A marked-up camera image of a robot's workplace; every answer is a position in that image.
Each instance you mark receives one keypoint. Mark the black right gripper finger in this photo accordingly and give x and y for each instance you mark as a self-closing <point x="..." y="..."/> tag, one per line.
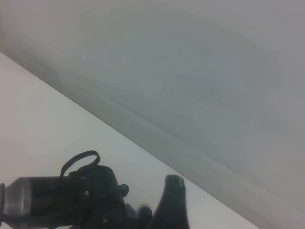
<point x="170" y="205"/>

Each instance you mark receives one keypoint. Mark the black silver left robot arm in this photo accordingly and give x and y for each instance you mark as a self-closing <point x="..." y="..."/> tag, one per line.
<point x="71" y="195"/>

